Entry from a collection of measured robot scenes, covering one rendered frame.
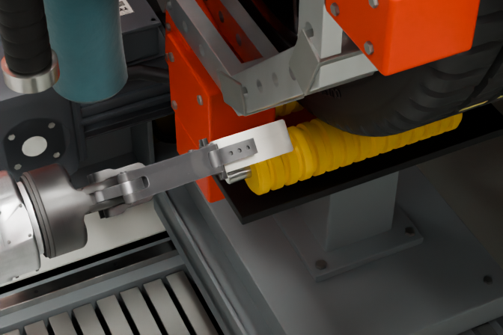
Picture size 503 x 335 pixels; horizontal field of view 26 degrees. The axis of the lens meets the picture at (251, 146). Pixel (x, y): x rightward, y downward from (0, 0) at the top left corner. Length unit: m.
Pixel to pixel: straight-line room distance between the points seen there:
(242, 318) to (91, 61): 0.43
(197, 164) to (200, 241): 0.65
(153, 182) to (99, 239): 0.77
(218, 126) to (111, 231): 0.54
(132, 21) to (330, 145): 0.43
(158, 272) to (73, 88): 0.46
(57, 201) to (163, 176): 0.09
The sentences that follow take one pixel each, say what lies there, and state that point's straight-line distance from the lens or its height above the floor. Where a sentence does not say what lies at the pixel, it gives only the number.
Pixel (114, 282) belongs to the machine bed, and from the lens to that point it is 1.61.
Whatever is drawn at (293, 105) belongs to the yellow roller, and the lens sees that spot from 1.24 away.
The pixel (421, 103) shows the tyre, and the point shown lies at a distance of 0.92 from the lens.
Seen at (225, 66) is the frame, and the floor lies 0.62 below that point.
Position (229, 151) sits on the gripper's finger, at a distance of 0.94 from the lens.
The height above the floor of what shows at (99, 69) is 0.53.
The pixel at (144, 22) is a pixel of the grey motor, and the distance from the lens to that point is 1.46.
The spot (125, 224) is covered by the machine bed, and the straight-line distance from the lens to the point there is 1.67.
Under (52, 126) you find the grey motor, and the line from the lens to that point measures 1.45.
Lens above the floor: 1.30
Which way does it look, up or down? 43 degrees down
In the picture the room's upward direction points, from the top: straight up
